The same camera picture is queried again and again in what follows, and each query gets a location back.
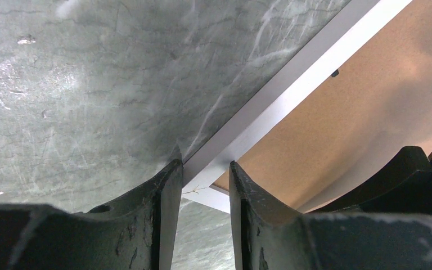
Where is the white picture frame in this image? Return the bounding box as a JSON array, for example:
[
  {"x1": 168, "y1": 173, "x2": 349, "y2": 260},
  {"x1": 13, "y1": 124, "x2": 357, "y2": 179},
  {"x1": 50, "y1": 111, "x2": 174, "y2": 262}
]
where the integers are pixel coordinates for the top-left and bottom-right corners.
[{"x1": 182, "y1": 1, "x2": 408, "y2": 213}]

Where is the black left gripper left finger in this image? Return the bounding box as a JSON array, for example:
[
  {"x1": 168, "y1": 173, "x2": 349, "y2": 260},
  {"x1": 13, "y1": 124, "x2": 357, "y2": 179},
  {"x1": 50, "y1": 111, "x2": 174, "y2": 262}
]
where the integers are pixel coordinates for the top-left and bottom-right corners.
[{"x1": 0, "y1": 159, "x2": 183, "y2": 269}]

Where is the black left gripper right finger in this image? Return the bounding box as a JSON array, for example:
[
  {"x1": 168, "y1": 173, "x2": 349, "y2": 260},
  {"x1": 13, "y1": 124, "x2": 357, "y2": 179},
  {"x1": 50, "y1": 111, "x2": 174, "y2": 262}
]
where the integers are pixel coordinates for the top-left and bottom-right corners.
[{"x1": 229, "y1": 162, "x2": 432, "y2": 269}]

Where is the brown frame backing board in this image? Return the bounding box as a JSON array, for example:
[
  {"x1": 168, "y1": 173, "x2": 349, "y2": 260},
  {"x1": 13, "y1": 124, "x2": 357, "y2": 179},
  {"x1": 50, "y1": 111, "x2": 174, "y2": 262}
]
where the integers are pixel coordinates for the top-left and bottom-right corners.
[{"x1": 212, "y1": 0, "x2": 432, "y2": 213}]

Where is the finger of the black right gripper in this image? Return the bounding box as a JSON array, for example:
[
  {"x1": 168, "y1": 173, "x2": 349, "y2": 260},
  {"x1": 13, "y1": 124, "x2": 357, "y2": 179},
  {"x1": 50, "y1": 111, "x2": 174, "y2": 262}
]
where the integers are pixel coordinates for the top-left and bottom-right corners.
[{"x1": 318, "y1": 146, "x2": 432, "y2": 214}]

